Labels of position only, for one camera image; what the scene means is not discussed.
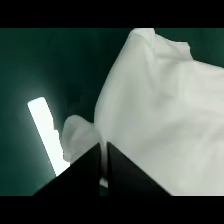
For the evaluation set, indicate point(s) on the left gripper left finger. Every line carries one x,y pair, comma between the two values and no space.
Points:
80,176

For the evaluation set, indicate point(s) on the white shirt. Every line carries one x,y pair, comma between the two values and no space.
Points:
160,116

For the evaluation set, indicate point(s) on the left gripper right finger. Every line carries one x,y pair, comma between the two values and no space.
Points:
130,178

